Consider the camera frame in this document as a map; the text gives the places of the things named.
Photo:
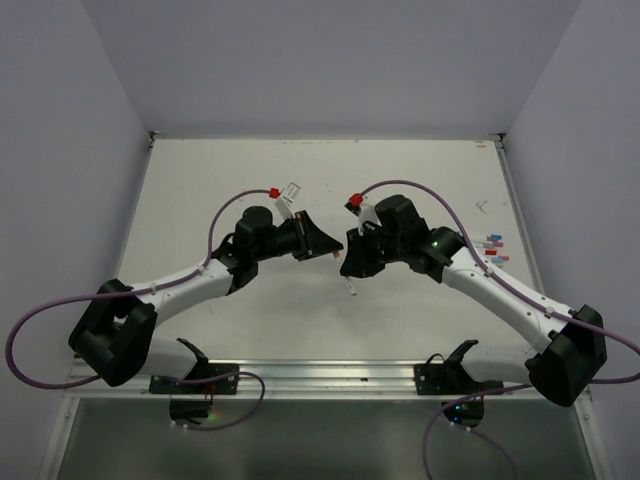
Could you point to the orange marker pen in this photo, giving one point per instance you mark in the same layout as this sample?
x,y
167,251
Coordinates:
x,y
347,279

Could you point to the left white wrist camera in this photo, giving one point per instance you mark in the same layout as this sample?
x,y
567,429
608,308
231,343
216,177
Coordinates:
x,y
284,199

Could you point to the aluminium mounting rail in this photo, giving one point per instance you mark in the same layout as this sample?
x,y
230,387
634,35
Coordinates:
x,y
303,380

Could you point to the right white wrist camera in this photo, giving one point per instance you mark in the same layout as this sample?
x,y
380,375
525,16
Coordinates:
x,y
364,211

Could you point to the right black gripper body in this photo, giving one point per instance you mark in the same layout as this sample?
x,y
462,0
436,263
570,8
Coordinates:
x,y
392,247

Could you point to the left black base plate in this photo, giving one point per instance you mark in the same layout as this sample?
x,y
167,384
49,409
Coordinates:
x,y
204,379

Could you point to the right controller box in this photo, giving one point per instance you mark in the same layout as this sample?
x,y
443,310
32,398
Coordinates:
x,y
467,414

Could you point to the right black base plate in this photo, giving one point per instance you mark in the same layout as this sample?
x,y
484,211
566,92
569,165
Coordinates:
x,y
446,376

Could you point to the pink capped marker pen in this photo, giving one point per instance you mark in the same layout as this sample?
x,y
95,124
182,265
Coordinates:
x,y
488,244

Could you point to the controller box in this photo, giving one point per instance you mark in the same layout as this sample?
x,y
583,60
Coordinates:
x,y
467,414
192,414

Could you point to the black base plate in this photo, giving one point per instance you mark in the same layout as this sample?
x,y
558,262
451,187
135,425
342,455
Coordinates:
x,y
204,379
446,376

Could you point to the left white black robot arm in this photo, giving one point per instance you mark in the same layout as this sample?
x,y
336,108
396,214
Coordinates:
x,y
116,334

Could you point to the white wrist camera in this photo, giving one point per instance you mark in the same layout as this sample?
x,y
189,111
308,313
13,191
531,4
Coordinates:
x,y
284,199
364,211

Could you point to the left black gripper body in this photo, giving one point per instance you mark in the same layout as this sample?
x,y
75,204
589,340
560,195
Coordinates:
x,y
282,242

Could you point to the left controller box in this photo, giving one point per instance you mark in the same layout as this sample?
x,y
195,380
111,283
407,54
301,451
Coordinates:
x,y
192,414

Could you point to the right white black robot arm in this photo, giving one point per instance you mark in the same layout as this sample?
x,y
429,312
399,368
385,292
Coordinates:
x,y
563,349

